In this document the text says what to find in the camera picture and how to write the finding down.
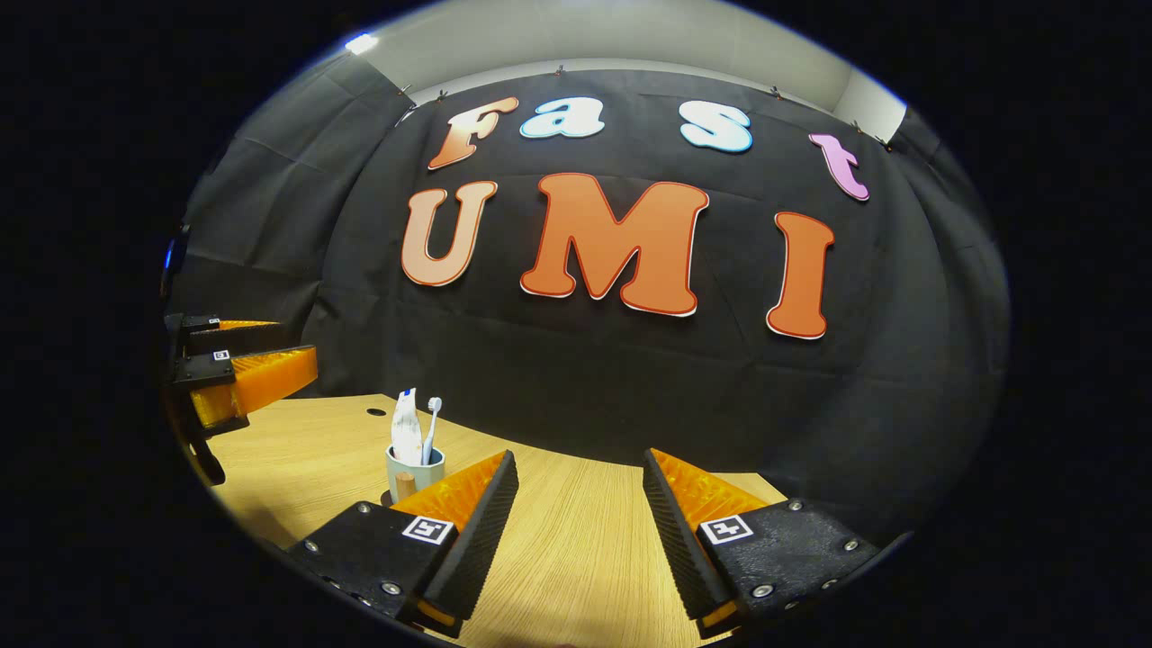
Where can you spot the white toothpaste tube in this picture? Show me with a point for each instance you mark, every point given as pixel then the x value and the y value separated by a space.
pixel 407 432

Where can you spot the wooden desktop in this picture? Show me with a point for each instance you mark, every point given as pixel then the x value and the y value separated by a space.
pixel 576 549

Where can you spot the white toothbrush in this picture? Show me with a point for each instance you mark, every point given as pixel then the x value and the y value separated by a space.
pixel 432 427

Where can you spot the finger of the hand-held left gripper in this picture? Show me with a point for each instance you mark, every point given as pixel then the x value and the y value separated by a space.
pixel 252 337
pixel 270 373

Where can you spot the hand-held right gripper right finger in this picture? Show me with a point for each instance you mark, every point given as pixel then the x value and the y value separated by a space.
pixel 679 540

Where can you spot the black backdrop cloth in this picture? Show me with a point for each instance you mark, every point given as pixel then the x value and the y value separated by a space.
pixel 576 378

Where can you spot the ceiling light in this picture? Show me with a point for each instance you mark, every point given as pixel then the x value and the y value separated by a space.
pixel 362 42

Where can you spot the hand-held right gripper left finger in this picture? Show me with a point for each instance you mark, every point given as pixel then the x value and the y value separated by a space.
pixel 477 540

